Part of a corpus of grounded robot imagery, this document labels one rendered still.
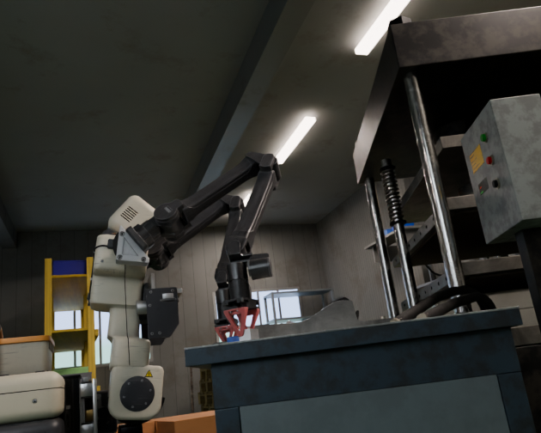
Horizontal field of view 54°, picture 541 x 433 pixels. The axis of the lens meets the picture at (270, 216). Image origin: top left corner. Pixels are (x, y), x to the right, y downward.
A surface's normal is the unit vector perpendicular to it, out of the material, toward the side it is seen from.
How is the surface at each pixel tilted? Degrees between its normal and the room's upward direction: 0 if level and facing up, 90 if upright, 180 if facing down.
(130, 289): 90
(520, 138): 90
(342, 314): 90
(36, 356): 92
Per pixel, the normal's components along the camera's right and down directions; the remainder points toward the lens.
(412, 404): -0.04, -0.29
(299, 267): 0.29, -0.32
